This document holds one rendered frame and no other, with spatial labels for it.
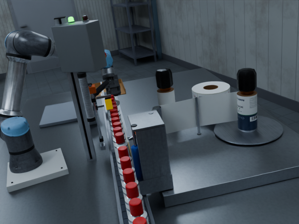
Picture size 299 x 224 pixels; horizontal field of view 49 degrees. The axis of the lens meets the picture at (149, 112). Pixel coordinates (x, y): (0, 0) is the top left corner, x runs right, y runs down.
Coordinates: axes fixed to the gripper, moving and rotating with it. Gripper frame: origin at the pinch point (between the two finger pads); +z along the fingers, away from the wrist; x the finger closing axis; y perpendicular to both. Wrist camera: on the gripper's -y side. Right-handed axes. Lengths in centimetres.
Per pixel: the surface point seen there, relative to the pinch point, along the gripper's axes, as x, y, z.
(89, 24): -67, -3, -23
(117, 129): -60, 0, 18
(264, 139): -49, 62, 33
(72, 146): -7.2, -23.8, 16.3
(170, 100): -25.9, 29.5, 5.0
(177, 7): 348, 151, -216
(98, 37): -61, 0, -20
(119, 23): 551, 63, -293
